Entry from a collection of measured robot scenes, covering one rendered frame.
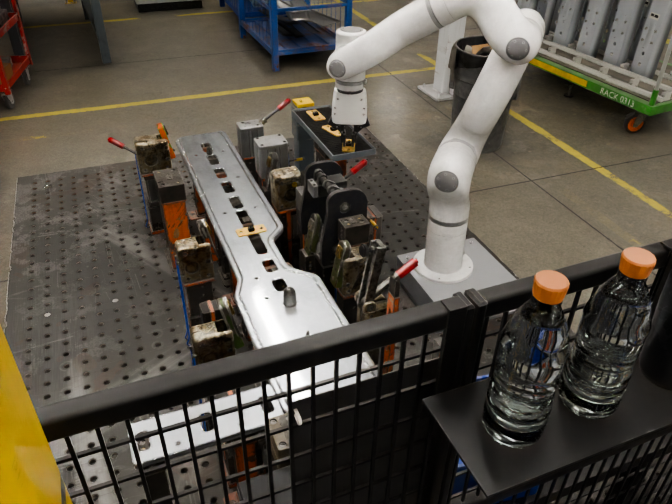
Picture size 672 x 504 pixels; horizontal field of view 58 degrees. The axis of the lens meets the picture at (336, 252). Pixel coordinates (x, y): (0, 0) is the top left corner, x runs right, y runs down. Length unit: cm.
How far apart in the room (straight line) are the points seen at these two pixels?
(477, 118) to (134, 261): 124
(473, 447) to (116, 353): 136
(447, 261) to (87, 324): 111
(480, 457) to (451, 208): 120
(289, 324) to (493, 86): 79
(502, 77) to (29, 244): 170
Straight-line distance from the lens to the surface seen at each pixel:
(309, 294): 151
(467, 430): 69
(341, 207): 158
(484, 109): 167
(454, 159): 169
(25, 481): 46
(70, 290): 216
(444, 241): 186
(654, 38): 561
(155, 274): 214
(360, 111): 179
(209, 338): 136
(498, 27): 157
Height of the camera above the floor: 196
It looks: 35 degrees down
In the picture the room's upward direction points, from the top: 1 degrees clockwise
